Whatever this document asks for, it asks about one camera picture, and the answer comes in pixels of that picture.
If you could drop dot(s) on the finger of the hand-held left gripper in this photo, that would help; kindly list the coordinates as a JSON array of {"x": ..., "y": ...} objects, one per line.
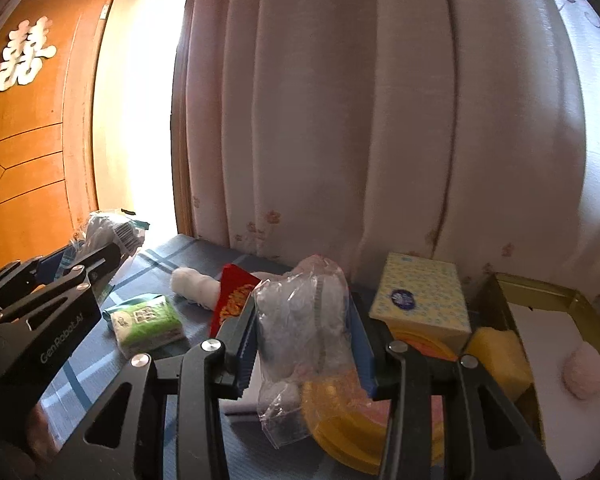
[
  {"x": 55, "y": 264},
  {"x": 97, "y": 266}
]

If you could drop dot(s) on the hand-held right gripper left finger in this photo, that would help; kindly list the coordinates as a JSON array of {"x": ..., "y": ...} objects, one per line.
[{"x": 245, "y": 345}]

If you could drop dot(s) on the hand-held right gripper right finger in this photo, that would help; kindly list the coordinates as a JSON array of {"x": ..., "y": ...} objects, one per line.
[{"x": 362, "y": 350}]

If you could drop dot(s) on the crinkled clear plastic bag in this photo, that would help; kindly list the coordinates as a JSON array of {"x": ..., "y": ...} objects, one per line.
[{"x": 105, "y": 230}]

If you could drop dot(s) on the white sponge block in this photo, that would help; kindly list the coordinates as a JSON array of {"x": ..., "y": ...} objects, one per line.
[{"x": 252, "y": 387}]

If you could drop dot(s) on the clear bag of white cotton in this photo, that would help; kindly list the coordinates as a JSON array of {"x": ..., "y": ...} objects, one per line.
[{"x": 300, "y": 320}]

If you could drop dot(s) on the blue plaid tablecloth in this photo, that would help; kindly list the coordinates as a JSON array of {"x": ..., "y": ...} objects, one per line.
[{"x": 200, "y": 330}]

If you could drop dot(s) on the red embroidered pouch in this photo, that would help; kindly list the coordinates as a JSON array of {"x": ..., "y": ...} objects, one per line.
[{"x": 232, "y": 292}]

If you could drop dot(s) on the green tissue packet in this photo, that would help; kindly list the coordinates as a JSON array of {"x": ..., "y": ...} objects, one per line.
[{"x": 145, "y": 325}]

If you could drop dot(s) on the white rolled towel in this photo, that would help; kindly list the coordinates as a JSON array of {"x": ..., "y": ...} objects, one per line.
[{"x": 195, "y": 285}]

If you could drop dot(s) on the yellow patterned tissue box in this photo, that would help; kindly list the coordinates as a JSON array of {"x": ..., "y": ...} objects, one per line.
[{"x": 420, "y": 295}]

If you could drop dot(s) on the yellow round container pink lid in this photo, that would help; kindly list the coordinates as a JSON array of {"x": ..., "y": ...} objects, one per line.
[{"x": 340, "y": 430}]

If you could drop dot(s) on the yellow sponge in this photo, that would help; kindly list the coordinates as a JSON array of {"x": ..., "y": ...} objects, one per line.
[{"x": 495, "y": 355}]

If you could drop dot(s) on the white paper door decoration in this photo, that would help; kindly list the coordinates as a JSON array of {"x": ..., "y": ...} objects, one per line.
[{"x": 25, "y": 55}]

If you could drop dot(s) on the pink fluffy ball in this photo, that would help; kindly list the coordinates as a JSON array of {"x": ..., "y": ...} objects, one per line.
[{"x": 585, "y": 370}]

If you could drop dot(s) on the pale floral curtain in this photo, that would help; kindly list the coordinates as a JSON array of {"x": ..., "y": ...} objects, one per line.
[{"x": 380, "y": 110}]

